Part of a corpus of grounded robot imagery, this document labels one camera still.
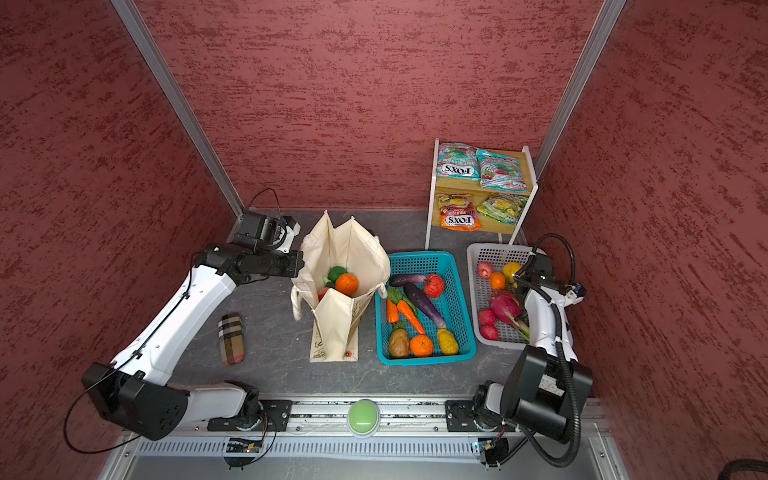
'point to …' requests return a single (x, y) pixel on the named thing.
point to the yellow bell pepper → (510, 269)
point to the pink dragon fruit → (506, 309)
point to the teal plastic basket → (453, 304)
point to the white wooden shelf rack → (458, 185)
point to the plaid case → (232, 339)
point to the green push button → (363, 416)
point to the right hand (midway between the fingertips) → (539, 318)
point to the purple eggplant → (424, 304)
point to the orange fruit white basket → (497, 281)
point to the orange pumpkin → (347, 284)
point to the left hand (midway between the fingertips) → (301, 270)
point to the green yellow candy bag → (502, 207)
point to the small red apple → (485, 270)
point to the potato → (399, 343)
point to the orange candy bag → (457, 212)
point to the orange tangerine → (422, 346)
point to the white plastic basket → (497, 255)
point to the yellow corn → (447, 341)
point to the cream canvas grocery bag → (340, 240)
